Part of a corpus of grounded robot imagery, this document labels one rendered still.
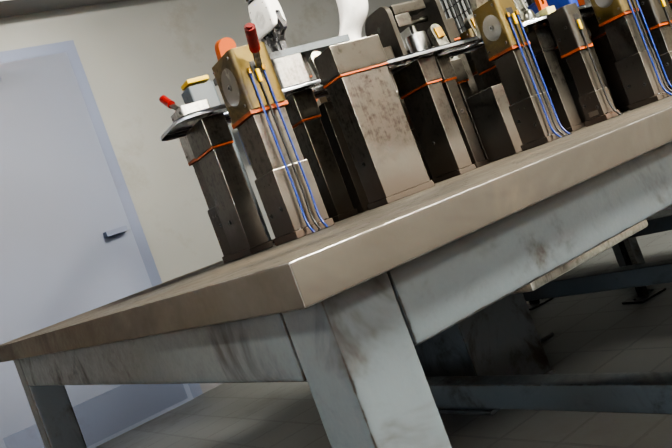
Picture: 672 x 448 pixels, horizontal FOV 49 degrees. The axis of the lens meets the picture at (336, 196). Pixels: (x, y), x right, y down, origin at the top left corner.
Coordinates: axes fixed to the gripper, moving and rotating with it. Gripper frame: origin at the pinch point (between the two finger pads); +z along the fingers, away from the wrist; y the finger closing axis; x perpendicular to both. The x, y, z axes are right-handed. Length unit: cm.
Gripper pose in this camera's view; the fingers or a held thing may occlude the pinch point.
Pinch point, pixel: (280, 50)
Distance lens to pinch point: 208.3
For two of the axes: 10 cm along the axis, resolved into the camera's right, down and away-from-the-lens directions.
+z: 3.5, 9.4, -0.2
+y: 5.6, -2.2, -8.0
